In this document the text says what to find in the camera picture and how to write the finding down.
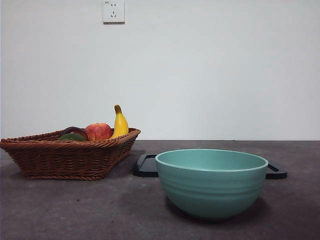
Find red apple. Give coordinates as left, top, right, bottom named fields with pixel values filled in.
left=84, top=122, right=113, bottom=142

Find dark purple plum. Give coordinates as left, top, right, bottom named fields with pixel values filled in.
left=61, top=126, right=90, bottom=142

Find green avocado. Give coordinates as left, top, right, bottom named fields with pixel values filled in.
left=57, top=133, right=86, bottom=142

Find yellow banana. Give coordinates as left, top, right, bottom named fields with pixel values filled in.
left=109, top=104, right=130, bottom=140

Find teal ceramic bowl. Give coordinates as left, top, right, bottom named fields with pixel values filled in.
left=154, top=148, right=269, bottom=221

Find black rectangular tray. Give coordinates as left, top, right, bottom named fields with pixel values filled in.
left=131, top=153, right=288, bottom=180

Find white wall power socket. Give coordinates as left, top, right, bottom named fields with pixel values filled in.
left=102, top=0, right=126, bottom=25

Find brown wicker basket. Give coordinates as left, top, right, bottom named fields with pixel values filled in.
left=0, top=127, right=142, bottom=181

